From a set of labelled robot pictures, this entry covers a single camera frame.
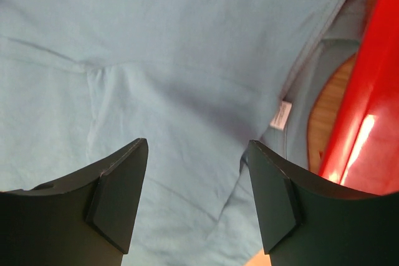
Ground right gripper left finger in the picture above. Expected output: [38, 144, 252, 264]
[1, 138, 148, 265]

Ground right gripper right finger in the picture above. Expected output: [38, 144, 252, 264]
[248, 140, 398, 265]

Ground grey-blue t shirt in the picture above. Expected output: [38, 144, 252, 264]
[1, 0, 367, 265]

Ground red plastic bin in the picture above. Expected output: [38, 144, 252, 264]
[319, 0, 398, 195]

